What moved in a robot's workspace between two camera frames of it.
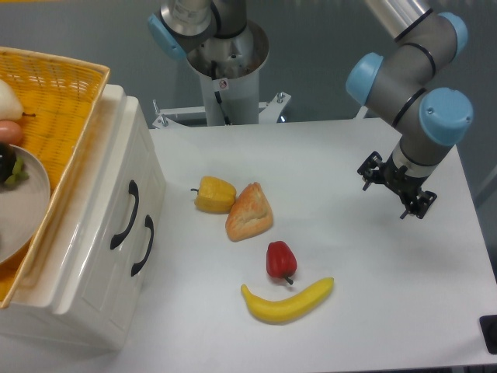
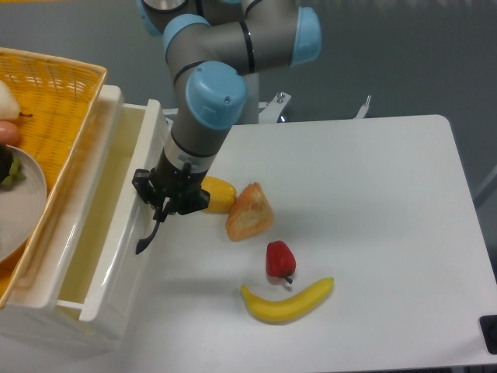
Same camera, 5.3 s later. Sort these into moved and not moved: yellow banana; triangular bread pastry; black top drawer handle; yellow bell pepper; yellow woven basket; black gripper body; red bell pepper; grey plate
Moved: black gripper body; black top drawer handle
Not moved: yellow bell pepper; red bell pepper; yellow woven basket; yellow banana; triangular bread pastry; grey plate
